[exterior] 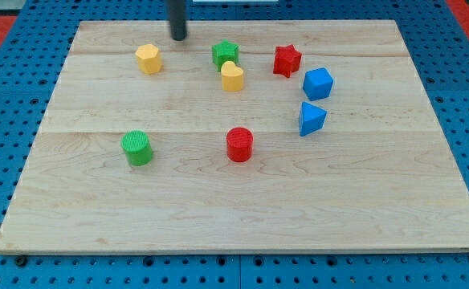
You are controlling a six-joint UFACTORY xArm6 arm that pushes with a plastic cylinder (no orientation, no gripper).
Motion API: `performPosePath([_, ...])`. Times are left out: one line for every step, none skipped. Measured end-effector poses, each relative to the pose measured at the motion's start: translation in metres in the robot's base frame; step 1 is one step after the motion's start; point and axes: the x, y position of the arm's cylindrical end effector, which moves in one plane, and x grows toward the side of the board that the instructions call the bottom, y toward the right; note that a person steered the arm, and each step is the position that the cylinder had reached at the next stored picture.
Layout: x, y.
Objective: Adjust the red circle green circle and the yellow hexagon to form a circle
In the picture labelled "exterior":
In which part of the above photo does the yellow hexagon block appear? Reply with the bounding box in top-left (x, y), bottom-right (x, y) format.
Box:
top-left (135, 44), bottom-right (163, 75)

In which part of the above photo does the red cylinder block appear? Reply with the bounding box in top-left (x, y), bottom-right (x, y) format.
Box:
top-left (226, 127), bottom-right (254, 162)

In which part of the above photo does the light wooden board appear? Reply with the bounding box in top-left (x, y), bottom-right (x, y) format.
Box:
top-left (0, 20), bottom-right (469, 255)

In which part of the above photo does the yellow heart block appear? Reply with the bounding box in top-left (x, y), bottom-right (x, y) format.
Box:
top-left (221, 61), bottom-right (244, 92)

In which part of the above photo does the blue triangle block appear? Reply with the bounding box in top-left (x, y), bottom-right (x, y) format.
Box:
top-left (299, 102), bottom-right (328, 136)

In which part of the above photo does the green star block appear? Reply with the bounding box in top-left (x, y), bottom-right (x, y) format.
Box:
top-left (211, 39), bottom-right (239, 71)

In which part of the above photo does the green cylinder block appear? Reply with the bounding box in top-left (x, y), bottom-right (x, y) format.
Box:
top-left (120, 130), bottom-right (153, 166)

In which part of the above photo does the red star block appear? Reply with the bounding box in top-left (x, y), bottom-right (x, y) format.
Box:
top-left (273, 44), bottom-right (302, 78)

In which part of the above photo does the blue cube block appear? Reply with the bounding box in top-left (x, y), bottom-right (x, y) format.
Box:
top-left (303, 67), bottom-right (334, 101)

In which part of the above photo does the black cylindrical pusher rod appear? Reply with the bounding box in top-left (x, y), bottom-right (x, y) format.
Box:
top-left (165, 0), bottom-right (188, 41)

